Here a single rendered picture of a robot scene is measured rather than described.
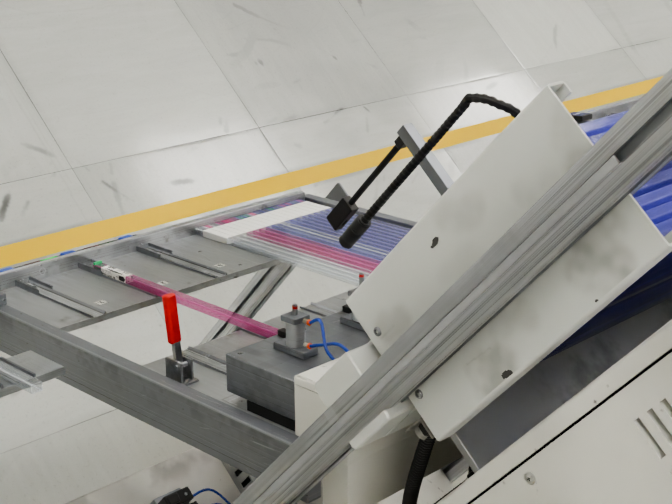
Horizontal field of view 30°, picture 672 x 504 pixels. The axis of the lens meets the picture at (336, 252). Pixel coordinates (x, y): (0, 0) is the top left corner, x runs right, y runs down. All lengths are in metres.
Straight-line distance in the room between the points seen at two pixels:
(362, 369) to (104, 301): 0.70
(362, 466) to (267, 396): 0.15
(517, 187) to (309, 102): 2.57
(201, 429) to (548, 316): 0.55
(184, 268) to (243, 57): 1.72
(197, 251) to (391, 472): 0.73
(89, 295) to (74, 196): 1.19
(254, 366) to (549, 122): 0.55
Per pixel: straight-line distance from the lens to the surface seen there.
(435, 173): 1.44
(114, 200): 3.04
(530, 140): 1.01
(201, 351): 1.60
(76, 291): 1.85
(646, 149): 0.92
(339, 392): 1.20
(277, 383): 1.39
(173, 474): 1.95
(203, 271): 1.90
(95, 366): 1.60
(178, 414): 1.48
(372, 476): 1.35
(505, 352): 1.08
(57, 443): 2.64
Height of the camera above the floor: 2.22
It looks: 43 degrees down
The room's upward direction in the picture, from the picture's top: 41 degrees clockwise
